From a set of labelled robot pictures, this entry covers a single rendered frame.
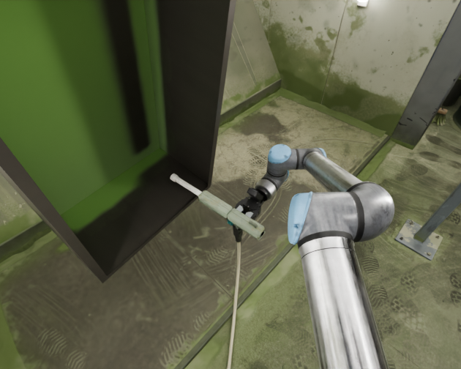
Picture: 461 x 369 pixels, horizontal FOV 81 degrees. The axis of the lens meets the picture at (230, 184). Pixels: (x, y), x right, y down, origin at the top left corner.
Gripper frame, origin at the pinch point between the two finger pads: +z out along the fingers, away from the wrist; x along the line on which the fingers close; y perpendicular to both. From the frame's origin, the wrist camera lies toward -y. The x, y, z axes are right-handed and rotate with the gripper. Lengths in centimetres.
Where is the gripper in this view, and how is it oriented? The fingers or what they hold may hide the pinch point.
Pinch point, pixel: (235, 222)
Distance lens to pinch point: 111.0
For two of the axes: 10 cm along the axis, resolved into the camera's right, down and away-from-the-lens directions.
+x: -8.0, -4.6, 3.8
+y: 0.3, 6.1, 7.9
